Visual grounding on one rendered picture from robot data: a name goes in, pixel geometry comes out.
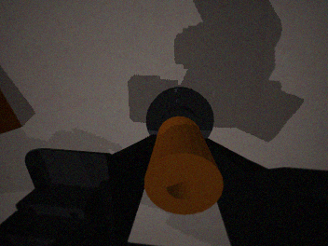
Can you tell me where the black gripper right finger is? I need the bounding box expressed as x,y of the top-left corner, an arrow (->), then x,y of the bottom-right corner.
204,138 -> 328,246

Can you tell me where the orange knob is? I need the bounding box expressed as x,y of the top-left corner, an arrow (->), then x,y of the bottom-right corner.
144,116 -> 224,214

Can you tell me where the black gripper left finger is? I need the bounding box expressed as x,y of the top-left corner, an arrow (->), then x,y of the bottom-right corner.
25,134 -> 157,242

